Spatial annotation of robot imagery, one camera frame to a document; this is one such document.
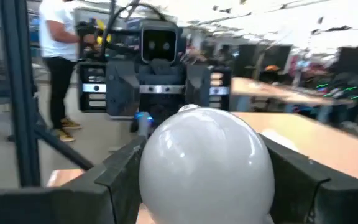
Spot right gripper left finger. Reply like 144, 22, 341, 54
0, 135, 147, 224

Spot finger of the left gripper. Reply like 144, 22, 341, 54
185, 65, 211, 108
106, 60, 141, 116

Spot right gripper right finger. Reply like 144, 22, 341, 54
261, 134, 358, 224

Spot white frosted lightbulb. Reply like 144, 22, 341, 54
138, 103, 276, 224

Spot light wooden desk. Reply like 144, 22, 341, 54
231, 111, 358, 187

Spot long wooden desk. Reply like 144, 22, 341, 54
209, 76, 357, 107

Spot person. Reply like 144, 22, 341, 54
258, 64, 281, 83
38, 0, 96, 143

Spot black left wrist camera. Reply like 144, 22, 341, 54
139, 19, 180, 65

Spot black metal table frame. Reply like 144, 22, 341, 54
0, 0, 95, 188

